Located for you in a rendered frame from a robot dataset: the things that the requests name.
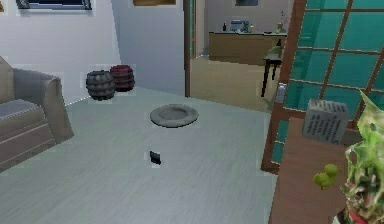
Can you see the grey round floor cushion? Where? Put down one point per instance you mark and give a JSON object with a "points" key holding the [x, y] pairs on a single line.
{"points": [[174, 115]]}

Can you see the small black flat object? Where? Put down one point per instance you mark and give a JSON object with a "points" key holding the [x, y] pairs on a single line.
{"points": [[155, 157]]}

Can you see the dark red ribbed pouf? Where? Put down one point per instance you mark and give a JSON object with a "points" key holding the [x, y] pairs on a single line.
{"points": [[124, 77]]}

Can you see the wooden kitchen counter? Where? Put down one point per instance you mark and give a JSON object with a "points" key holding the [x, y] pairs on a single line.
{"points": [[240, 46]]}

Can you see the black bottle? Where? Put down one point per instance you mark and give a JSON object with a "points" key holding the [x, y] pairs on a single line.
{"points": [[224, 27]]}

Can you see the black dining table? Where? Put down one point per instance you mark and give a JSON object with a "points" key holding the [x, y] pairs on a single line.
{"points": [[271, 66]]}

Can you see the grey ribbed pouf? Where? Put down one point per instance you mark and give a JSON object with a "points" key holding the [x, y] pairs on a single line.
{"points": [[100, 85]]}

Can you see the blue grey kitchen appliance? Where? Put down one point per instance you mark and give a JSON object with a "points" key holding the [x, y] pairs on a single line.
{"points": [[239, 26]]}

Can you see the grey printed box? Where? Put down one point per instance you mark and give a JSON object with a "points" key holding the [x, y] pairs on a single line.
{"points": [[325, 121]]}

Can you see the brown door with teal panes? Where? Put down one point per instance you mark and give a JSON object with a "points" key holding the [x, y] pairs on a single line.
{"points": [[330, 66]]}

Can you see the beige grey sofa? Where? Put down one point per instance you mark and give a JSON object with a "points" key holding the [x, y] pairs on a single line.
{"points": [[26, 123]]}

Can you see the green house plant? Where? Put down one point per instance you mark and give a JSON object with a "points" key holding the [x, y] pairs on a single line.
{"points": [[366, 166]]}

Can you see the brown framed wall picture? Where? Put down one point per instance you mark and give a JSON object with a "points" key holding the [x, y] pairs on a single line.
{"points": [[154, 2]]}

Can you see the dark framed wall picture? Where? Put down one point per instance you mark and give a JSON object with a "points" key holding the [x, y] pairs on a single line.
{"points": [[246, 2]]}

